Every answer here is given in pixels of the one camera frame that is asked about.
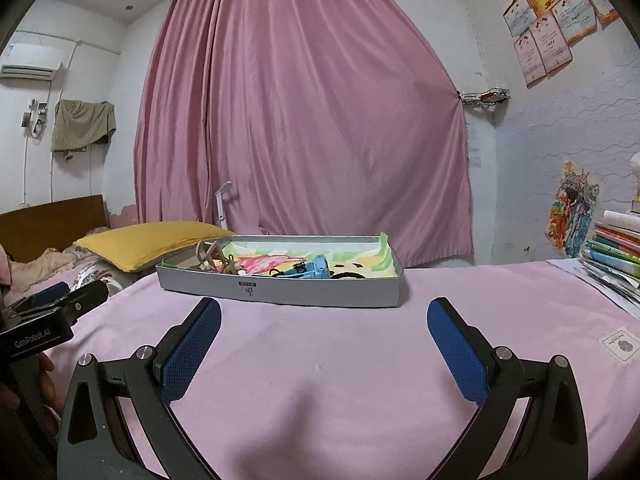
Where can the yellow pillow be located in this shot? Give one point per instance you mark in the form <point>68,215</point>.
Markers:
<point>150,242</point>

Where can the pink curtain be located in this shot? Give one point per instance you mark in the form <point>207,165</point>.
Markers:
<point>310,110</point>

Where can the green hanging cloth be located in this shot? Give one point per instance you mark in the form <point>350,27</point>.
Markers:
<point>82,125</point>

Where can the colourful wall sticker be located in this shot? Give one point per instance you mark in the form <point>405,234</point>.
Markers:
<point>572,210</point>

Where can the group of wall certificates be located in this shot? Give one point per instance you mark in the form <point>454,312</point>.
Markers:
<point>540,20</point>

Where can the crumpled pink blanket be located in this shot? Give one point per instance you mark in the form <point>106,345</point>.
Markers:
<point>35,267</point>

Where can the white round lamp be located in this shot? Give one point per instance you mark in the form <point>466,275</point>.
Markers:
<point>636,165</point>

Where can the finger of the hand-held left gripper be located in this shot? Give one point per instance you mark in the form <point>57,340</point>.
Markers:
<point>87,296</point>
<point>47,292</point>

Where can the pink bedsheet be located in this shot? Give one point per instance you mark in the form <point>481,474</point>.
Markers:
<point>325,350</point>

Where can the blue smart watch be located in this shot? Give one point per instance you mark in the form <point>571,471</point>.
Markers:
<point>317,267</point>

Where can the stack of books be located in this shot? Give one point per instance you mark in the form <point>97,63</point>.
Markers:
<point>615,255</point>

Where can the grey cardboard box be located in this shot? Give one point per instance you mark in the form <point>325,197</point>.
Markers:
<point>300,292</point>

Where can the wooden headboard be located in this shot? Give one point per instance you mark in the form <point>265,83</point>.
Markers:
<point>50,225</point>

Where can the loose white papers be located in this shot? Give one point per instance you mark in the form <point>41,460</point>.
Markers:
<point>570,266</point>

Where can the white wall-mounted device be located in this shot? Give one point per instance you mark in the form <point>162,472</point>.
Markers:
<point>34,122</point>

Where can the white air conditioner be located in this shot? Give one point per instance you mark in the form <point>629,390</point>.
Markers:
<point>25,67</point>

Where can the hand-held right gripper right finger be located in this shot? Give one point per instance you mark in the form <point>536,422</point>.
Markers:
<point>457,355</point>

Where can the white square label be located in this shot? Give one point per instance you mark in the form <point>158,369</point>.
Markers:
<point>620,344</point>

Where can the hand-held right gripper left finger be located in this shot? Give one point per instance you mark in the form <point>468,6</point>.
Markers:
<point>192,355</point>

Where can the person's left hand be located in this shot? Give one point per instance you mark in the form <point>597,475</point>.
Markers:
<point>49,385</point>

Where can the small beaded charm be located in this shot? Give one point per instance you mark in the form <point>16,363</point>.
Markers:
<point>235,266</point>

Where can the floral patterned pillow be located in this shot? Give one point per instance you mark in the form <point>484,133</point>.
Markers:
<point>107,272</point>

